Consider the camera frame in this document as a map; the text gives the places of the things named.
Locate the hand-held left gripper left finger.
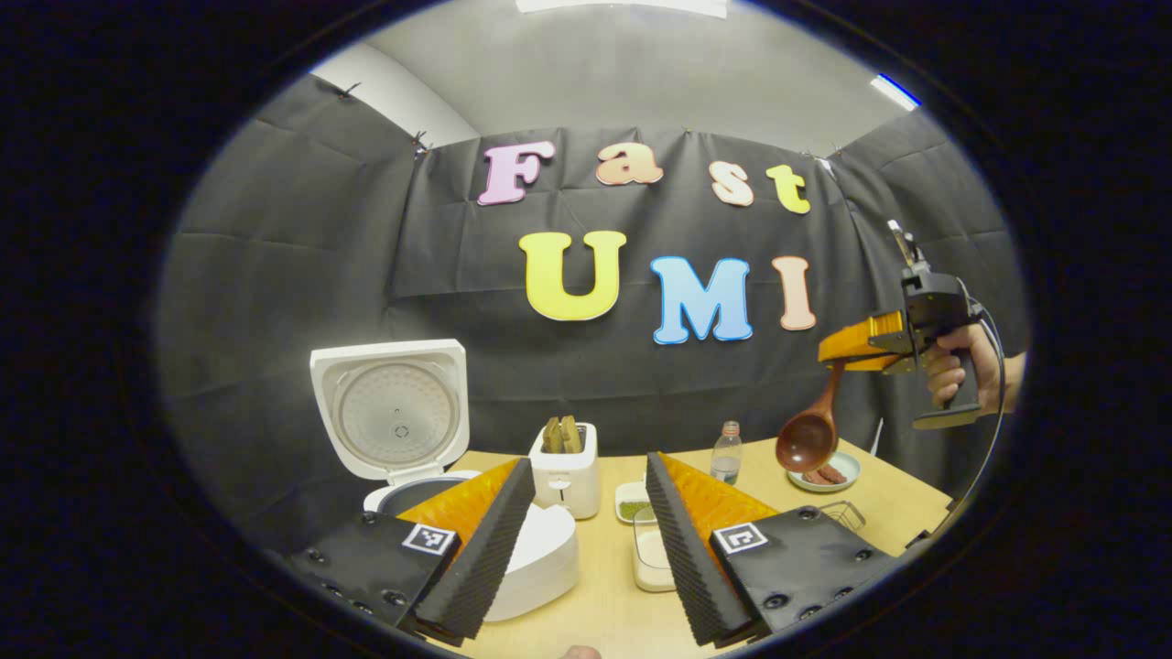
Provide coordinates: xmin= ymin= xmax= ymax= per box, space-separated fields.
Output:
xmin=266 ymin=456 xmax=537 ymax=646

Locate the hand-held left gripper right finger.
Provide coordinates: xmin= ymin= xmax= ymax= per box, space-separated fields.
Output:
xmin=646 ymin=450 xmax=903 ymax=649

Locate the clear container of rice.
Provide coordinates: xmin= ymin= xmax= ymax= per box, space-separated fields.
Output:
xmin=632 ymin=508 xmax=678 ymax=593

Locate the brown wooden spoon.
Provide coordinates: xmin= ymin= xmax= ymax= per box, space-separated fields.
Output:
xmin=776 ymin=359 xmax=848 ymax=474

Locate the metal wire chopstick holder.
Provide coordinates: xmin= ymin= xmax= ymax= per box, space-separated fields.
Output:
xmin=815 ymin=500 xmax=867 ymax=534

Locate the white rice cooker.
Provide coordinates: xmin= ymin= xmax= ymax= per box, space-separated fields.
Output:
xmin=309 ymin=339 xmax=580 ymax=623

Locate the divided dish of beans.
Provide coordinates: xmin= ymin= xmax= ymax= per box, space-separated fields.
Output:
xmin=615 ymin=481 xmax=657 ymax=524

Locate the small clear bottle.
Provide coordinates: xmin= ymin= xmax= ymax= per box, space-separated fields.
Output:
xmin=710 ymin=421 xmax=744 ymax=486

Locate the white toaster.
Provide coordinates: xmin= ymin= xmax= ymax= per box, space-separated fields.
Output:
xmin=529 ymin=421 xmax=601 ymax=521

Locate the plate of sausages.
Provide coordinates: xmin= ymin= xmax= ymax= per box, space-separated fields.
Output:
xmin=787 ymin=450 xmax=862 ymax=493

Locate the ceiling light strip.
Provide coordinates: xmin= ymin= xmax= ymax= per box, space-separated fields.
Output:
xmin=870 ymin=73 xmax=921 ymax=113

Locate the black backdrop cloth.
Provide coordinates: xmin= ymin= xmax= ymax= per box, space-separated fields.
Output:
xmin=154 ymin=73 xmax=1031 ymax=541

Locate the ceiling light panel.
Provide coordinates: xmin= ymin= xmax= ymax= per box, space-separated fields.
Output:
xmin=515 ymin=0 xmax=729 ymax=19

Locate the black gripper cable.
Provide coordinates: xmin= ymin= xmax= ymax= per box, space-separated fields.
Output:
xmin=952 ymin=307 xmax=1010 ymax=515

